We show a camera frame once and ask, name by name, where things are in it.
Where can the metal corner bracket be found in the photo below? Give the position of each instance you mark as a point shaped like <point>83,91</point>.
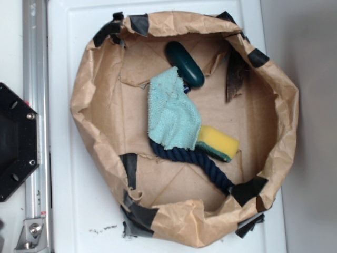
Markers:
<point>30,239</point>

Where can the aluminium frame rail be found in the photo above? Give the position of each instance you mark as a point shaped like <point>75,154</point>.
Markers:
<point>38,196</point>

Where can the white plastic tray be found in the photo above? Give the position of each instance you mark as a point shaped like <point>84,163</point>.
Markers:
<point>86,217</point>

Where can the brown paper bin liner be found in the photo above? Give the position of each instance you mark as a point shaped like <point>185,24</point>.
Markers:
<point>182,195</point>

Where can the yellow green sponge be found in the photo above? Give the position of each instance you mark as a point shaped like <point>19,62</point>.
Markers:
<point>216,144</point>

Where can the dark green oval case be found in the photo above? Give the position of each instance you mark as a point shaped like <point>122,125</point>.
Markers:
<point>187,68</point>

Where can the light blue terry cloth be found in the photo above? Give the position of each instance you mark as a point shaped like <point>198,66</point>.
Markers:
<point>173,119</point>

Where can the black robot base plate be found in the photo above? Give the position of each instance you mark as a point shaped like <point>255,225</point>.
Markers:
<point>19,142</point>

